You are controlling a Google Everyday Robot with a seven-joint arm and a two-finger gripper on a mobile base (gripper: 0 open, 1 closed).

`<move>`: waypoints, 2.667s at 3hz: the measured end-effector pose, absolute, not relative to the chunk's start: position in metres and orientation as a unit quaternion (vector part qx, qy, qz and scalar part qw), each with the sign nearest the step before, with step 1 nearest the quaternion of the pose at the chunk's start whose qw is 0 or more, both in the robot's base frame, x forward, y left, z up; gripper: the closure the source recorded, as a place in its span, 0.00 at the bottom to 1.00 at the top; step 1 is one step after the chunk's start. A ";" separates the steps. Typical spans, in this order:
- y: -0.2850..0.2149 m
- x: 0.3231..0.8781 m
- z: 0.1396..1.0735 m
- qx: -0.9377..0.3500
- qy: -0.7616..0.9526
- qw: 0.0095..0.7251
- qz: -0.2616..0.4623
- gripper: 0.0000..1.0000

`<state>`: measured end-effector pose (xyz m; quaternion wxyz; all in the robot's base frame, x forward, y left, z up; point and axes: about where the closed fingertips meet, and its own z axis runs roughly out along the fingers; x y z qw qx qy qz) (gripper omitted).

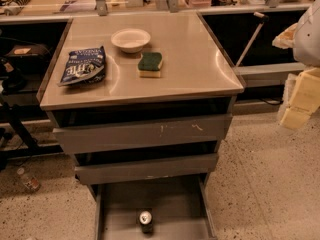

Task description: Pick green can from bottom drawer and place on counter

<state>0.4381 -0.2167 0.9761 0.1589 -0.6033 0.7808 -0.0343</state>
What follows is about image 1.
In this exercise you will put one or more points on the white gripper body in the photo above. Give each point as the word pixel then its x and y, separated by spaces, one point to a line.
pixel 308 42

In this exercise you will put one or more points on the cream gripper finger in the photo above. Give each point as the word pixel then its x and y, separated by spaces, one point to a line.
pixel 301 98

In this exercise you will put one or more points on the green soda can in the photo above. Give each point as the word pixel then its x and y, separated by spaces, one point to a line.
pixel 145 219

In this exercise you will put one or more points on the top grey drawer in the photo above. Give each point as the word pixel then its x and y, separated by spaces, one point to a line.
pixel 150 133

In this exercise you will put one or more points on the grey drawer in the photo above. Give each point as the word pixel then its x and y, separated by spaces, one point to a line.
pixel 147 169
pixel 178 205
pixel 150 133

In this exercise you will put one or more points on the middle grey drawer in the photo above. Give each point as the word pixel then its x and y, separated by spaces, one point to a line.
pixel 147 169

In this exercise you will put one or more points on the grey drawer cabinet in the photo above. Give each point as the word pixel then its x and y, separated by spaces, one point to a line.
pixel 196 80

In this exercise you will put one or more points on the bottom grey drawer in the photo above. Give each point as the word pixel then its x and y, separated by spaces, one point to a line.
pixel 178 205

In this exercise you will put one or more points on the green yellow sponge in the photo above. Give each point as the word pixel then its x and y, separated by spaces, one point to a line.
pixel 150 65

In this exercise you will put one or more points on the white bowl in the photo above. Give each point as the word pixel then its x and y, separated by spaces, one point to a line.
pixel 130 40

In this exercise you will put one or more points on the blue chip bag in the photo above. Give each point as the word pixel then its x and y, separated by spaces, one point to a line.
pixel 84 66

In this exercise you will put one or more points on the plastic bottle on floor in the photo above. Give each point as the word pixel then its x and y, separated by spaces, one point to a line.
pixel 28 180

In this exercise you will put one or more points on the black equipment stand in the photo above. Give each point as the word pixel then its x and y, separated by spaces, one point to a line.
pixel 26 59

